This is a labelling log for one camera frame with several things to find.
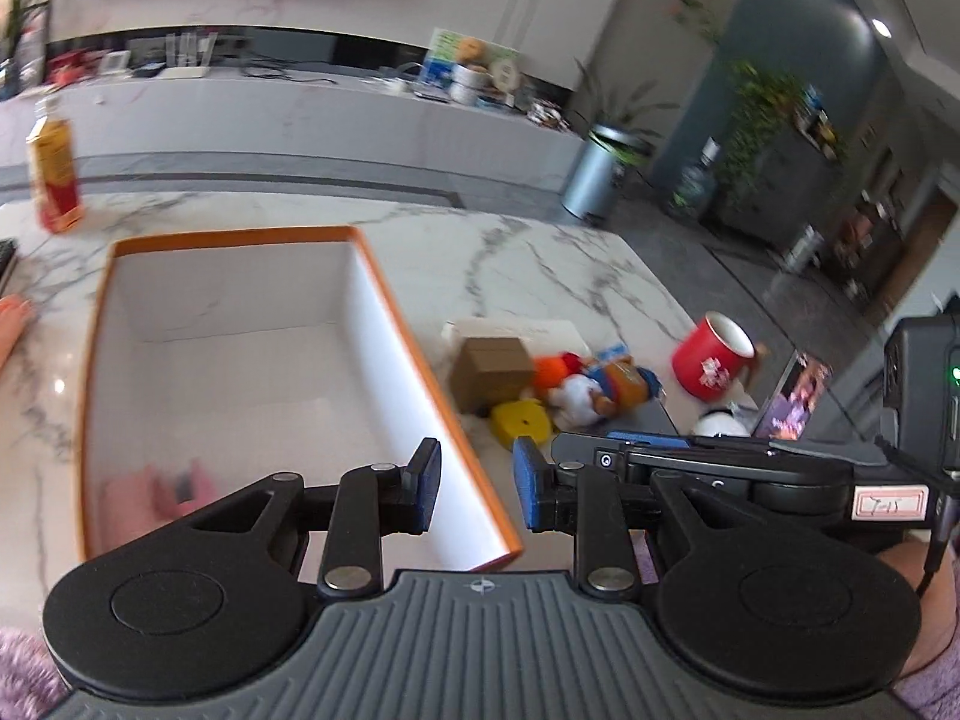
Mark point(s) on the orange crochet doll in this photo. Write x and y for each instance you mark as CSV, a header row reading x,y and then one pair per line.
x,y
574,390

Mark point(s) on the green potted plant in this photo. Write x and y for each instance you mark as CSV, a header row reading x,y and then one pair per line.
x,y
26,15

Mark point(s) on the white marble media console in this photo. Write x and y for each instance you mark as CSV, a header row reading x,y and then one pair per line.
x,y
262,120

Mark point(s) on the grey cabinet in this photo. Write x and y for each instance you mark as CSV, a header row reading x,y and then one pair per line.
x,y
795,195

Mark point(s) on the small brown cardboard box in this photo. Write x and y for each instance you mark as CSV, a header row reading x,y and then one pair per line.
x,y
491,375

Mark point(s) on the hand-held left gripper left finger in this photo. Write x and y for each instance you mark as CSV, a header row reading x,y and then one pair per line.
x,y
427,481

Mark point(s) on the colourful printed box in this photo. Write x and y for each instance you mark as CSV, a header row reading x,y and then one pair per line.
x,y
465,49

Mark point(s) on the person's right forearm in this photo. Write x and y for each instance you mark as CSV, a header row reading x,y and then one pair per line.
x,y
937,615

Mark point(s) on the orange-edged white cardboard box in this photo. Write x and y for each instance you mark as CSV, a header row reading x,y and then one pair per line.
x,y
247,360

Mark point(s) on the white router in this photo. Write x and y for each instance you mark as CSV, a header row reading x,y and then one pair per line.
x,y
187,71

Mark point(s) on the red gift box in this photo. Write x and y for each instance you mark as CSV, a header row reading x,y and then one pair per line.
x,y
71,67

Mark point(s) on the pink plush item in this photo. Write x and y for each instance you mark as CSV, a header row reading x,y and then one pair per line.
x,y
150,495

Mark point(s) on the white round object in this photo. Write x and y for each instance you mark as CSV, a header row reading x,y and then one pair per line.
x,y
718,425

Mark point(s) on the climbing green plant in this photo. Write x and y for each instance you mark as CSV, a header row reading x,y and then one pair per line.
x,y
757,127

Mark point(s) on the yellow plastic object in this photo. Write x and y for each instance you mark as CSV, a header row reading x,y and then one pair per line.
x,y
521,420

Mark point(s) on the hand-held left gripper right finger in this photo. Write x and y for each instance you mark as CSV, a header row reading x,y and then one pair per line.
x,y
529,486

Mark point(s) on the purple fuzzy clothing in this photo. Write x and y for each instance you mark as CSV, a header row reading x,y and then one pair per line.
x,y
26,679

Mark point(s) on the blue water jug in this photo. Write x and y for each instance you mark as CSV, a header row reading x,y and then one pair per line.
x,y
694,184

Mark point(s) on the steel trash can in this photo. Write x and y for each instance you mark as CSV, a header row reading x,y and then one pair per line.
x,y
596,180

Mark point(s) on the ceiling light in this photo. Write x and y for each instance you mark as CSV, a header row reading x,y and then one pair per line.
x,y
882,28

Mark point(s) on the tall leafy floor plant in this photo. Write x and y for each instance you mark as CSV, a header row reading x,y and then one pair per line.
x,y
622,109

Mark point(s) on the orange tea bottle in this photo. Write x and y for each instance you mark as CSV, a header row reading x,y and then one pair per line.
x,y
56,172

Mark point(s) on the white flat box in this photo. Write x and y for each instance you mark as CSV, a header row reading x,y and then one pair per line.
x,y
555,331

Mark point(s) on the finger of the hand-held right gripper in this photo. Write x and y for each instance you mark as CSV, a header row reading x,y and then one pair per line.
x,y
600,456

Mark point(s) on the red mug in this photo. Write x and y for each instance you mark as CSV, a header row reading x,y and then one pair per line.
x,y
705,364

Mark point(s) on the black keyboard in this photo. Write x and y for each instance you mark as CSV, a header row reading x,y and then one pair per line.
x,y
6,266

